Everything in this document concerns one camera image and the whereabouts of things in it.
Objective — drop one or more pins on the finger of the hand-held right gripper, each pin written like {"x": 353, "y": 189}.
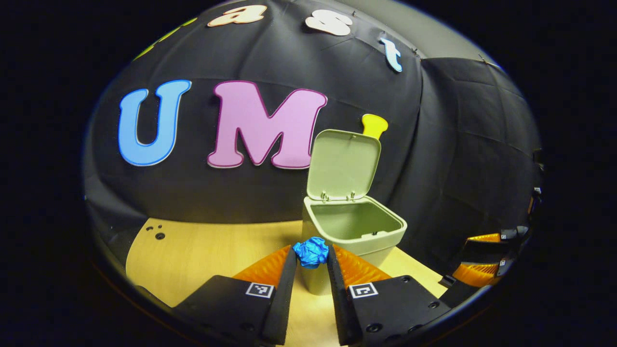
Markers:
{"x": 487, "y": 248}
{"x": 477, "y": 274}

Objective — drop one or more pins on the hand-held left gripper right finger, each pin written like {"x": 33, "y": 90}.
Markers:
{"x": 337, "y": 299}

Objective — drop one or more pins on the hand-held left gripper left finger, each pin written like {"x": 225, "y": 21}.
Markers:
{"x": 287, "y": 299}

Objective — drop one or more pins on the blue paper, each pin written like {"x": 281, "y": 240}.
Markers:
{"x": 311, "y": 253}

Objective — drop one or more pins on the green desktop garbage bin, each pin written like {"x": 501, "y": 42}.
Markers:
{"x": 342, "y": 164}

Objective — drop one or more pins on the wooden desktop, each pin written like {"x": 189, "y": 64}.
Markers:
{"x": 193, "y": 255}

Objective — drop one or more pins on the black backdrop cloth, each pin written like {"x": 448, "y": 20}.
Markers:
{"x": 458, "y": 144}

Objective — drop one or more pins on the black cloth clip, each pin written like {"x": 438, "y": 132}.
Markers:
{"x": 483, "y": 59}
{"x": 414, "y": 50}

